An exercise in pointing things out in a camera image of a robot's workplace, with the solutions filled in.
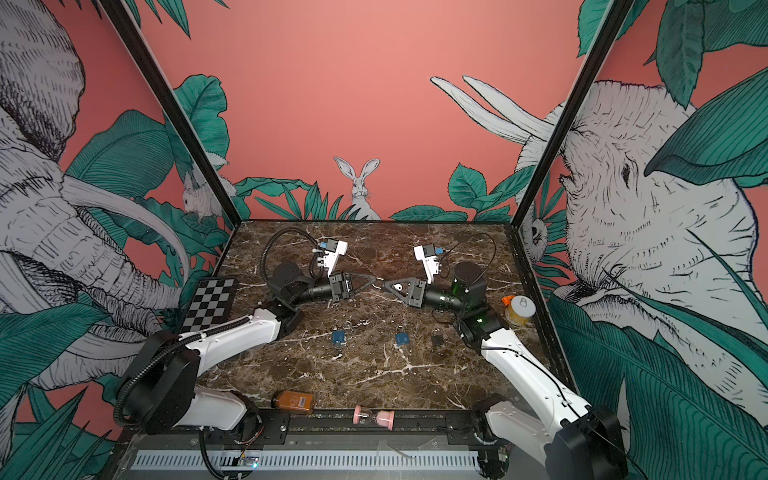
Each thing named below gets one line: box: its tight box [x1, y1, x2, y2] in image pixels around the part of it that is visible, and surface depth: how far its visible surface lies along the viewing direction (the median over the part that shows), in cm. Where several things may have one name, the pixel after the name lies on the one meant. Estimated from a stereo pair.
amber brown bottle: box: [271, 390, 313, 411], surface depth 76 cm
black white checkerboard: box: [180, 277, 236, 334], surface depth 95 cm
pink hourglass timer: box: [353, 405, 395, 431], surface depth 75 cm
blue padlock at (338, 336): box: [332, 330, 346, 344], surface depth 91 cm
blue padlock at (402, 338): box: [395, 332, 410, 346], surface depth 91 cm
